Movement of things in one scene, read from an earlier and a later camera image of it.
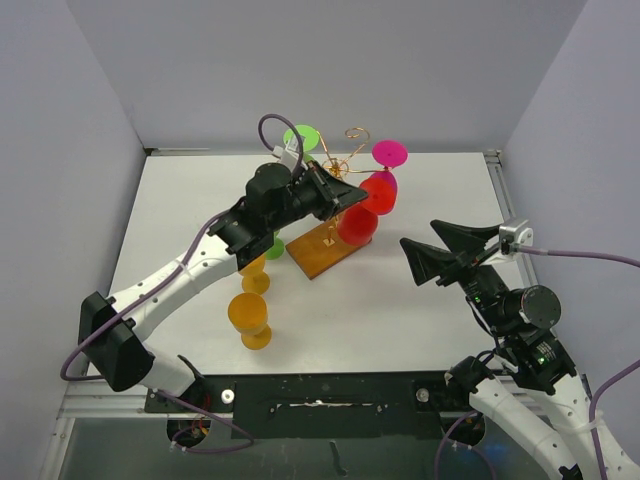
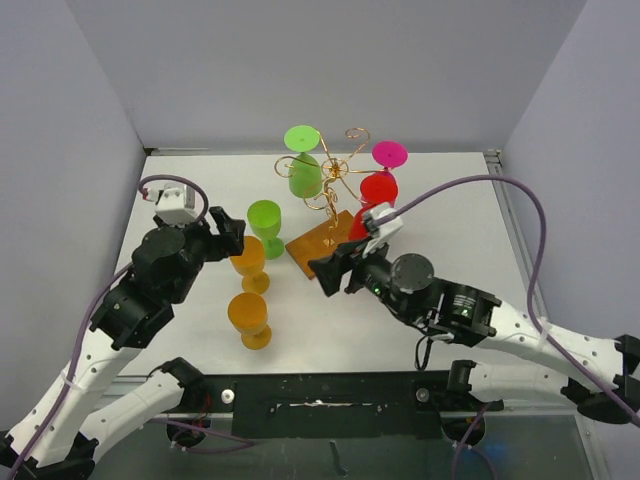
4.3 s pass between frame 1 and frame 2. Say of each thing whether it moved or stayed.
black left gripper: moved
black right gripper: moved
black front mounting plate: stayed
